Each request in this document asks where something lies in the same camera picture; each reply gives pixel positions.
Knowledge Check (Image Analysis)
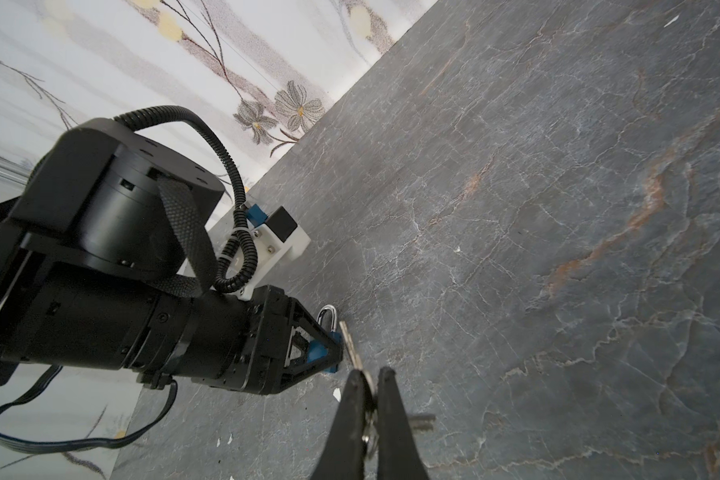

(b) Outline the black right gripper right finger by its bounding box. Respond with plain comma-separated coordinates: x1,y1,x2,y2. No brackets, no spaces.
376,367,429,480

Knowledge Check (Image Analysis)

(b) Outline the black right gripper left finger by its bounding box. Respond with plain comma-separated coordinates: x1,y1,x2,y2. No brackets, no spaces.
311,370,375,480

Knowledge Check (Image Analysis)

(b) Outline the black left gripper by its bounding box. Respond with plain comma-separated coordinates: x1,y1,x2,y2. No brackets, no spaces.
191,286,343,395

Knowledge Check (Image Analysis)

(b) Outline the blue padlock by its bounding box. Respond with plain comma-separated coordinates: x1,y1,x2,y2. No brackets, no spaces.
306,304,343,362

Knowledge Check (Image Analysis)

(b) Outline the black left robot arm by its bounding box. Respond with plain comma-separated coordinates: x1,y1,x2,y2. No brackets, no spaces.
0,106,342,395

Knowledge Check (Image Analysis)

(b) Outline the black corrugated cable conduit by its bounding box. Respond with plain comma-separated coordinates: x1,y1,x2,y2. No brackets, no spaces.
112,105,259,295

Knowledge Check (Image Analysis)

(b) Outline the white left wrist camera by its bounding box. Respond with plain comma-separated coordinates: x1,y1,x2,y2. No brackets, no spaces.
234,204,311,301

